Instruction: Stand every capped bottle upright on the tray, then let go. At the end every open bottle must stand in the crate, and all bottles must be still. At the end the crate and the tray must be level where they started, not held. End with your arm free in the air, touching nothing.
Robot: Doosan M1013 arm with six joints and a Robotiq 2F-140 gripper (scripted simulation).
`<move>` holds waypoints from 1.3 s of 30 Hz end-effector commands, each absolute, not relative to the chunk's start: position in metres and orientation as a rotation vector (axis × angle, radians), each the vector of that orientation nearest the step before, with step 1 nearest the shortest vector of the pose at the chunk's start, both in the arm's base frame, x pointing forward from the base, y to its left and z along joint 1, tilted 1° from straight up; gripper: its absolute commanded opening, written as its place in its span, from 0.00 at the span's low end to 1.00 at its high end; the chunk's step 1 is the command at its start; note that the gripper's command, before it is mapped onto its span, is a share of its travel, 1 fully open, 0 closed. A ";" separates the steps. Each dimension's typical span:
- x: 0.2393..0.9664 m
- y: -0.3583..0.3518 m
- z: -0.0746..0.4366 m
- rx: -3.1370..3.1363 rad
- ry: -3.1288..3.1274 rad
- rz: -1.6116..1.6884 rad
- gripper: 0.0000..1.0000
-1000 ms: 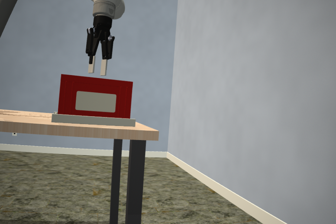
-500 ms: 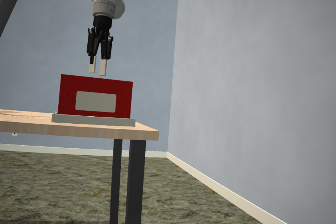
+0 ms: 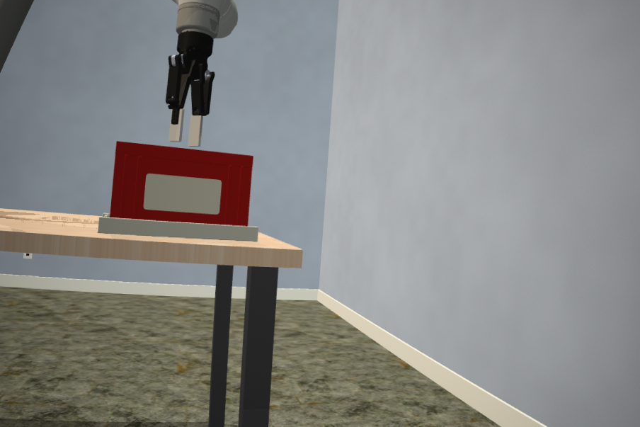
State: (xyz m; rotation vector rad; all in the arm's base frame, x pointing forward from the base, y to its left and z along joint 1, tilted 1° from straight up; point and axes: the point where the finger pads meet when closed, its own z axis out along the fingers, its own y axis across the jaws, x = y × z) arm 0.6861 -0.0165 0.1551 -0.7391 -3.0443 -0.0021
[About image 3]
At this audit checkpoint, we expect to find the red divided crate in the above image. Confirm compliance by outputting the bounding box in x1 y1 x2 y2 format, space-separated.
110 142 253 226

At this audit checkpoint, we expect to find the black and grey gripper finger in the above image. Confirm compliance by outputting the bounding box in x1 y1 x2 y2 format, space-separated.
188 63 215 147
166 54 198 142

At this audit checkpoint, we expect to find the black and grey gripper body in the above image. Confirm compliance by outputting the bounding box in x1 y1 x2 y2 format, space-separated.
177 30 214 80

